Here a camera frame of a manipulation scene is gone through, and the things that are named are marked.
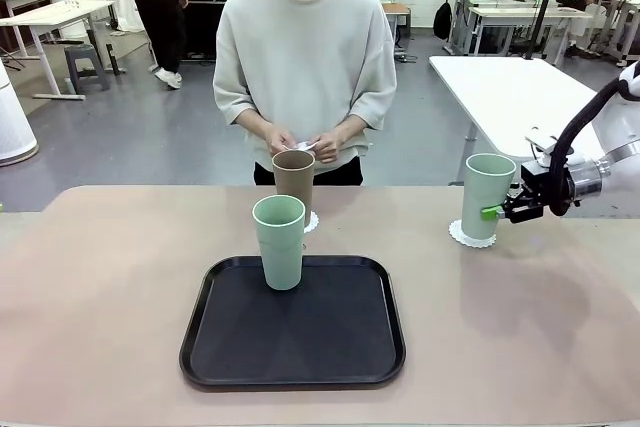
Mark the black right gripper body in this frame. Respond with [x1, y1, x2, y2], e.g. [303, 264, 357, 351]
[519, 159, 569, 223]

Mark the green tall cup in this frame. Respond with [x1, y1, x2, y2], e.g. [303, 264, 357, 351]
[251, 195, 307, 291]
[459, 152, 517, 241]

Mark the brown tall cup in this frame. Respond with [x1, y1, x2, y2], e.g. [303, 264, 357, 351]
[271, 149, 316, 228]

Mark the person's left forearm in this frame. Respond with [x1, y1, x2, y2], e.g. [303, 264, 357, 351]
[339, 114, 365, 141]

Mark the person's right forearm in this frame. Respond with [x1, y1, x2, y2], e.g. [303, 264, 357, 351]
[235, 111, 275, 137]

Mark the person's left hand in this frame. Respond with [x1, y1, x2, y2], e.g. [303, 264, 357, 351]
[313, 127, 349, 164]

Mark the person's right hand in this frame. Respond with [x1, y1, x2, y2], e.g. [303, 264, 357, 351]
[264, 124, 297, 156]

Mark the large white table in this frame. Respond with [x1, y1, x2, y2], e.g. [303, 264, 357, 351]
[428, 53, 624, 186]

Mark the white background workbench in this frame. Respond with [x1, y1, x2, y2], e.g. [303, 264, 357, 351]
[467, 2, 596, 56]

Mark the black stand pole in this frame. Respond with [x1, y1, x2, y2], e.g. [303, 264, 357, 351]
[522, 0, 566, 59]

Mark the black backpack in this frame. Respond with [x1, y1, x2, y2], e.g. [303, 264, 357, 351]
[432, 0, 454, 39]

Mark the black plastic tray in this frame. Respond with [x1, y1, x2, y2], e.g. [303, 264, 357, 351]
[178, 255, 407, 392]

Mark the person in beige sweater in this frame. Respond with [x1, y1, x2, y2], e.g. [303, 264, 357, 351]
[213, 0, 399, 187]

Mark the person in grey hoodie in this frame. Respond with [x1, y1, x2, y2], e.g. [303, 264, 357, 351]
[115, 0, 190, 91]

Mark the grey plastic stool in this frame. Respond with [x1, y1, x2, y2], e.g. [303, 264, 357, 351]
[63, 42, 110, 93]

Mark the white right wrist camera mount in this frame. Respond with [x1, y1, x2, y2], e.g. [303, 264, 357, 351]
[524, 129, 561, 161]

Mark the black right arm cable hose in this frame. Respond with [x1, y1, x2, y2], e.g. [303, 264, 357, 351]
[547, 76, 626, 218]

